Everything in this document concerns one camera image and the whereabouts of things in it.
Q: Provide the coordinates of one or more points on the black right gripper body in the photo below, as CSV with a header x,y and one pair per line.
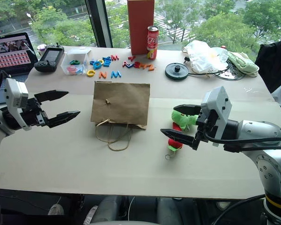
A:
x,y
207,126

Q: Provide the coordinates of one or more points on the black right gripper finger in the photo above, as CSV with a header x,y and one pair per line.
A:
x,y
188,109
180,138

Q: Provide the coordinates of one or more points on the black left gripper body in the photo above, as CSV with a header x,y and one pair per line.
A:
x,y
34,113

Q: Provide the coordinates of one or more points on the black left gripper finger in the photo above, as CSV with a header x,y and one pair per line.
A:
x,y
63,117
52,95

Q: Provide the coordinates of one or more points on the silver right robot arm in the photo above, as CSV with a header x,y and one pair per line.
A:
x,y
260,131

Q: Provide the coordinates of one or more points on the white plastic bag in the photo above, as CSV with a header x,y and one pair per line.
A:
x,y
201,56

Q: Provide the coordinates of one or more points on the brown paper bag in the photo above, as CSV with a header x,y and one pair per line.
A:
x,y
121,103

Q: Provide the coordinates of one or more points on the red plush strawberry keychain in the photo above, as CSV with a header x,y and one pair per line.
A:
x,y
174,143

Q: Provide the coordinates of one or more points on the green plush toy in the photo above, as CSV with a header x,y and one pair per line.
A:
x,y
183,119

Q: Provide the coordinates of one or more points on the red letter magnet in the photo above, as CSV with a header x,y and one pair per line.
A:
x,y
71,69

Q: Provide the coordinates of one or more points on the black handheld controller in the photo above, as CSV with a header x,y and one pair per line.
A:
x,y
49,58

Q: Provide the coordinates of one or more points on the blue letter magnet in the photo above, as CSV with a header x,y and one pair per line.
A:
x,y
80,70

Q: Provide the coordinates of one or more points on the green letter magnet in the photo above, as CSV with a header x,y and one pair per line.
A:
x,y
74,62

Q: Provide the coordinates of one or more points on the black round kettle base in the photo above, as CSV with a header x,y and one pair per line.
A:
x,y
172,72

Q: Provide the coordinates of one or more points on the yellow letter C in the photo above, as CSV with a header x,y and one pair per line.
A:
x,y
88,73

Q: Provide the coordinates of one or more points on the white cup with purple lid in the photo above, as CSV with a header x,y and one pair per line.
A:
x,y
41,49

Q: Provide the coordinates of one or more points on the clear plastic box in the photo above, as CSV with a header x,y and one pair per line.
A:
x,y
80,55

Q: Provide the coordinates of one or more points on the blue letter O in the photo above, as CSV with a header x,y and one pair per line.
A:
x,y
95,65

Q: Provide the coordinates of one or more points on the clear round glass tray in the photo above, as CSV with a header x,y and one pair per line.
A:
x,y
229,75

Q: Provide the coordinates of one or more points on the orange letter Z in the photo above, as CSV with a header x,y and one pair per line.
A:
x,y
151,68

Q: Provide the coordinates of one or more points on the open laptop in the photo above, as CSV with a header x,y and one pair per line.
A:
x,y
10,56

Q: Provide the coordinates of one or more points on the blue letter E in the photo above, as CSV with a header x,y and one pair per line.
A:
x,y
107,63

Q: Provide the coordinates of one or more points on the red letter S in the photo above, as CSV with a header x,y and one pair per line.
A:
x,y
135,64

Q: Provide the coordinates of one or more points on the pale green cloth pouch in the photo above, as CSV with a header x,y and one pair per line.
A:
x,y
243,64

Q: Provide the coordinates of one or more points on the red letter M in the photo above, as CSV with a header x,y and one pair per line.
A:
x,y
115,57

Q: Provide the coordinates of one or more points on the red cola can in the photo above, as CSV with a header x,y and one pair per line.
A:
x,y
152,42

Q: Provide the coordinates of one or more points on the red letter Y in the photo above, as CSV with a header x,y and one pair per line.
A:
x,y
131,57

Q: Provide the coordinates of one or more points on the red letter A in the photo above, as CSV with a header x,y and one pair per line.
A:
x,y
125,65

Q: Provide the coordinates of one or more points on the black jacket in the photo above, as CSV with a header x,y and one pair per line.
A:
x,y
274,63

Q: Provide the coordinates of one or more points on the white shoe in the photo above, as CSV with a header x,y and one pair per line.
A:
x,y
56,209

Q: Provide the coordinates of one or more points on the tall red box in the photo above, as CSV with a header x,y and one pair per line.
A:
x,y
138,23

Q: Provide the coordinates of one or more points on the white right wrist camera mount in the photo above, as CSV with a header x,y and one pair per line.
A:
x,y
219,103

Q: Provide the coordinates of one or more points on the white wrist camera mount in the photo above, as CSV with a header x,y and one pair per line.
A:
x,y
219,103
15,92

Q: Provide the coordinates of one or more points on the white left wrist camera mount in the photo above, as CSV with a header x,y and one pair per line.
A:
x,y
15,92

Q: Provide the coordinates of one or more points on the dark window frame post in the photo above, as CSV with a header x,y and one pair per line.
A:
x,y
100,23

